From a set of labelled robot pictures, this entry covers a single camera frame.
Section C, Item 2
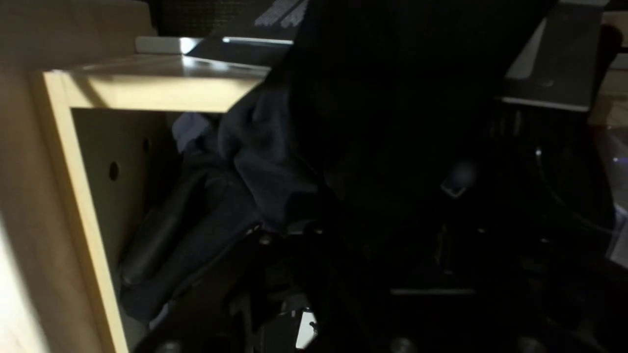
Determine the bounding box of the wooden drawer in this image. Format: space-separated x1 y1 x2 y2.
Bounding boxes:
40 54 268 353

